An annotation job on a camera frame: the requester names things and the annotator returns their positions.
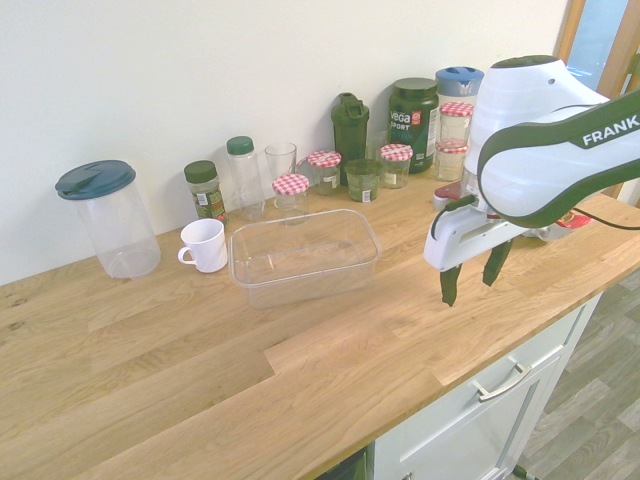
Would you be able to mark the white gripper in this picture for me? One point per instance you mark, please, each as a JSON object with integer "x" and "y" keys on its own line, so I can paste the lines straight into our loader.
{"x": 460, "y": 242}

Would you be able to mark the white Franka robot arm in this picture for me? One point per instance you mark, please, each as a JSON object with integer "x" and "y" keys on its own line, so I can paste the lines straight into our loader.
{"x": 525, "y": 165}

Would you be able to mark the clear rectangular plastic container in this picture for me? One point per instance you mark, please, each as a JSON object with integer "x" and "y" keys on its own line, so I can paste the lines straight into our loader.
{"x": 300, "y": 260}

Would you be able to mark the glass jar red checkered lid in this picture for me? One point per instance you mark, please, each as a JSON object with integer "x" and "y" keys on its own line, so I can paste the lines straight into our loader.
{"x": 396, "y": 165}
{"x": 325, "y": 172}
{"x": 291, "y": 197}
{"x": 450, "y": 160}
{"x": 455, "y": 122}

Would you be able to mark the short green glass jar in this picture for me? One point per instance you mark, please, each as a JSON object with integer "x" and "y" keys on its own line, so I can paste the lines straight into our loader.
{"x": 362, "y": 180}

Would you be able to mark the dark Vega Sport protein tub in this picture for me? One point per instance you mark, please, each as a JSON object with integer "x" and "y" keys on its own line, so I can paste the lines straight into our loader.
{"x": 412, "y": 125}

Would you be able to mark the dark green shaker bottle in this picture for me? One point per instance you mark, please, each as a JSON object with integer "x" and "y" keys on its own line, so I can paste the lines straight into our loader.
{"x": 351, "y": 132}

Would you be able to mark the clear canister with blue lid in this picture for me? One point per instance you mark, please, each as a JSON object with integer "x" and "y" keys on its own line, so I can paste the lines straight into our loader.
{"x": 457, "y": 85}

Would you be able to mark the tall clear drinking glass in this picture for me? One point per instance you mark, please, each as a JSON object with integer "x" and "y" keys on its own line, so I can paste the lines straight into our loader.
{"x": 281, "y": 157}

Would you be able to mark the clear bottle with green cap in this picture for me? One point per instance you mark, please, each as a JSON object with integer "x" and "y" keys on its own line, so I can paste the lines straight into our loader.
{"x": 245, "y": 177}

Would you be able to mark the white mug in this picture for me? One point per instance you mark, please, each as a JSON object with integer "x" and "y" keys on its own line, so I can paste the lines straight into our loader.
{"x": 204, "y": 245}

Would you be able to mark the spice jar with dark lid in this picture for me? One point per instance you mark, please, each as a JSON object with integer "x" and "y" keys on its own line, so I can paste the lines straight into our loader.
{"x": 205, "y": 192}

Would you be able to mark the clear pitcher with teal lid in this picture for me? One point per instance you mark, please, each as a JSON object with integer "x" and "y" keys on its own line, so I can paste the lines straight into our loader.
{"x": 117, "y": 220}

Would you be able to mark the wooden door frame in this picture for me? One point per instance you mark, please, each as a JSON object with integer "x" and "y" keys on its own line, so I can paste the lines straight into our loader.
{"x": 567, "y": 30}

